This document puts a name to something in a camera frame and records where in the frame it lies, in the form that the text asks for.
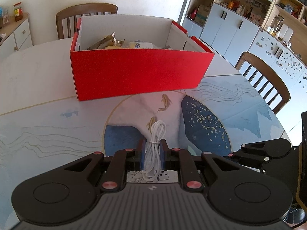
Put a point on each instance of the white drawer sideboard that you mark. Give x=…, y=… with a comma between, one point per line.
x=15, y=36

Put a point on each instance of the red lid sauce jar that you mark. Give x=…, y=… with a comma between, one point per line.
x=18, y=11

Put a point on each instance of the yellow dog plush toy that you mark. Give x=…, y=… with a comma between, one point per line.
x=112, y=47

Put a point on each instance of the wooden chair right side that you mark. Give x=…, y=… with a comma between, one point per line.
x=264, y=80

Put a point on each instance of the blue wall cabinet unit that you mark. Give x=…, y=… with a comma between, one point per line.
x=274, y=30

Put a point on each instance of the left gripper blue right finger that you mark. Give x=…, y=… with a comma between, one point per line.
x=181, y=161

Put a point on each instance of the blueberry bread clear packet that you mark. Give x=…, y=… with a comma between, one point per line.
x=139, y=45

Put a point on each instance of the gold foil snack bag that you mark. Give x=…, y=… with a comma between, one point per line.
x=107, y=41

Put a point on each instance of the cardboard carton in cabinet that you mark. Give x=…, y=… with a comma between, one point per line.
x=202, y=14

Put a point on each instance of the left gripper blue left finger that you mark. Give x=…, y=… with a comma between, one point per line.
x=116, y=167

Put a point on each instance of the red cardboard box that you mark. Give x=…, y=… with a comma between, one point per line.
x=180, y=62

